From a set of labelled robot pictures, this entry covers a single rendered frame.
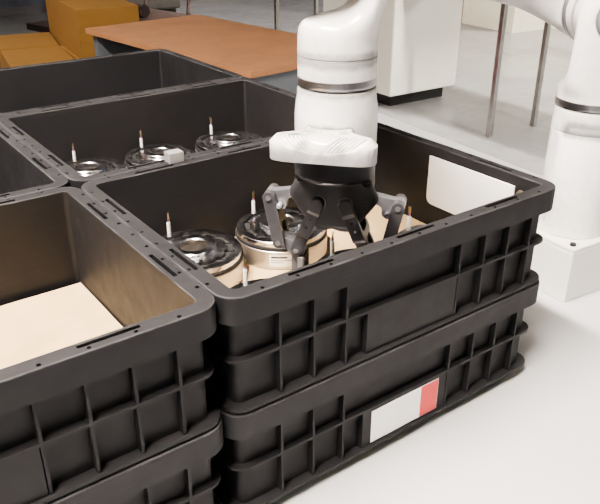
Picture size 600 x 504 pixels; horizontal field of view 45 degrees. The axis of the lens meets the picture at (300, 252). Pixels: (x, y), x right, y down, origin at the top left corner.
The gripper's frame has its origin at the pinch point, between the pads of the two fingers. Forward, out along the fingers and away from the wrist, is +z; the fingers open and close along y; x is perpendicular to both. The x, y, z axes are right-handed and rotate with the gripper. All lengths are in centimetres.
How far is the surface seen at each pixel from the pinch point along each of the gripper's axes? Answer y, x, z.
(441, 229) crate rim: -10.3, 3.4, -7.6
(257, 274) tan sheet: 8.6, -2.6, 2.3
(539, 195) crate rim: -19.4, -7.0, -7.6
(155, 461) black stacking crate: 8.8, 25.2, 3.5
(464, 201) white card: -12.4, -16.1, -2.6
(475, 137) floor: -21, -329, 85
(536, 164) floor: -50, -291, 85
